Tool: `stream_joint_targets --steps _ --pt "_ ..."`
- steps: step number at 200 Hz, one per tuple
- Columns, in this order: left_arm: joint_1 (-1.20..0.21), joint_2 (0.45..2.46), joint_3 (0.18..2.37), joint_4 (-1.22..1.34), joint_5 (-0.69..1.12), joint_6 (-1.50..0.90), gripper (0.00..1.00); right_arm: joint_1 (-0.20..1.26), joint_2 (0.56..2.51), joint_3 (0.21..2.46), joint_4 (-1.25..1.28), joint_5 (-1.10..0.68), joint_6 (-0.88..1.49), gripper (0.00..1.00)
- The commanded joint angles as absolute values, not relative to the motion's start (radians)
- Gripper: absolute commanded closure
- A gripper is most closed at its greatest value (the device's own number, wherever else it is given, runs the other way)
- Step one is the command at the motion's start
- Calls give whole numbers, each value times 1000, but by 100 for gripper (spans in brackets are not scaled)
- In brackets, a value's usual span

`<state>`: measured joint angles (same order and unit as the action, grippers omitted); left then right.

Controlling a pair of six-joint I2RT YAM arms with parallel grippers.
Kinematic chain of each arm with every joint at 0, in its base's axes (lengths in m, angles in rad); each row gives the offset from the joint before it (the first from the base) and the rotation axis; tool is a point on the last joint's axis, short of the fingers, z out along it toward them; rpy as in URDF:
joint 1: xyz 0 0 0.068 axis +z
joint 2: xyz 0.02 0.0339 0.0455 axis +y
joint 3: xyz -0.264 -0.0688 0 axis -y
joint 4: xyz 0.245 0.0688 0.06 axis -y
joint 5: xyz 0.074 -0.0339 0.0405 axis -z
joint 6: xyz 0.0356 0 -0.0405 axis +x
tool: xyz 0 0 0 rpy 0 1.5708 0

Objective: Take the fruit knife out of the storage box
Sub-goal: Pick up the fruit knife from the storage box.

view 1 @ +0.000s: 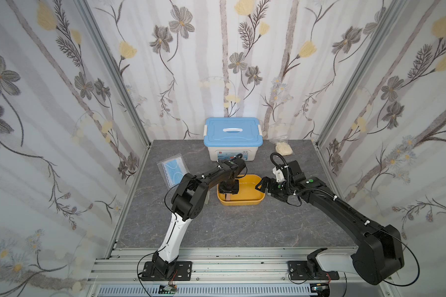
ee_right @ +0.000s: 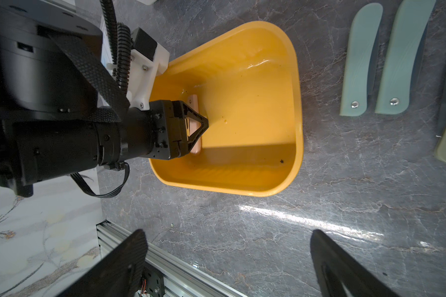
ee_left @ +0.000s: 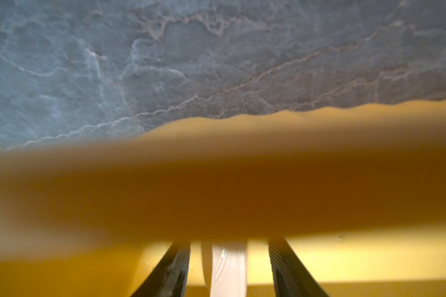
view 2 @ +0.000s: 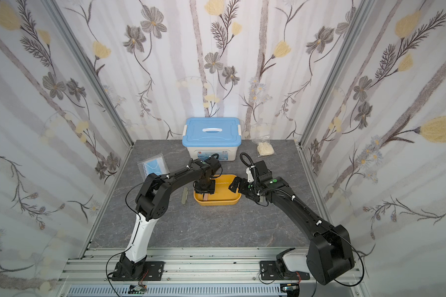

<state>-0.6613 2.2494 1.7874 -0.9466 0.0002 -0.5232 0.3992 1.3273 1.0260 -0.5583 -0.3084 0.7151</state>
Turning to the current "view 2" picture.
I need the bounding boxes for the yellow plastic storage tray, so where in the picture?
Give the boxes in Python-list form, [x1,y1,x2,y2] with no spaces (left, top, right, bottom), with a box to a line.
[193,174,242,206]

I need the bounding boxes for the grey green folding fruit knife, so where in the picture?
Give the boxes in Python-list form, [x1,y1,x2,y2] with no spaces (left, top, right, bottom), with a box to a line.
[181,188,188,205]

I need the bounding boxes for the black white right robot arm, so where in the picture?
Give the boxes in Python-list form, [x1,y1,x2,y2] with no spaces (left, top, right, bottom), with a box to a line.
[229,152,358,285]

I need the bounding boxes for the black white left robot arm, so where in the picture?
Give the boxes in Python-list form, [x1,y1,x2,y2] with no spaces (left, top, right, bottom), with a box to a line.
[109,153,221,281]

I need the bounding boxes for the blue lidded white storage box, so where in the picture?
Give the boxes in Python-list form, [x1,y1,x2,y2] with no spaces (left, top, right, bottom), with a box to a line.
[182,118,242,162]

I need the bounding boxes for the clear bag of beige items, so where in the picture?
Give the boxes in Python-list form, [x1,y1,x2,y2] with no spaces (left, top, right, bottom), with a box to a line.
[253,131,275,157]

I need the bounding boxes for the packaged blue face masks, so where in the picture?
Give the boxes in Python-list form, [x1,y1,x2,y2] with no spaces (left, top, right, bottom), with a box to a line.
[138,153,170,180]

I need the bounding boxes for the small green circuit board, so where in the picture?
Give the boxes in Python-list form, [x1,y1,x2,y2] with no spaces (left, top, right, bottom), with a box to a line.
[128,285,147,295]

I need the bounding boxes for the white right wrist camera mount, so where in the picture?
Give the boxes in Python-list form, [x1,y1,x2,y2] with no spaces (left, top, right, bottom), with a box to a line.
[245,168,254,183]

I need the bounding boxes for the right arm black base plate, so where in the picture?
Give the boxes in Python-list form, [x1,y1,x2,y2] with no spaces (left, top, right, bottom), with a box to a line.
[259,261,310,281]

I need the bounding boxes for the white slotted cable duct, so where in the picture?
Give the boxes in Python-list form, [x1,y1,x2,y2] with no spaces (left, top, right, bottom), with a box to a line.
[65,283,287,297]

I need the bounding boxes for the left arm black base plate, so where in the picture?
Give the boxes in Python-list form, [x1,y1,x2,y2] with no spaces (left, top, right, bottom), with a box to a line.
[110,261,165,282]

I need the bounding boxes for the aluminium rail frame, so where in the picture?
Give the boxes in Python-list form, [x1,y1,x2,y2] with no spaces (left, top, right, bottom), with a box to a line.
[52,247,369,297]

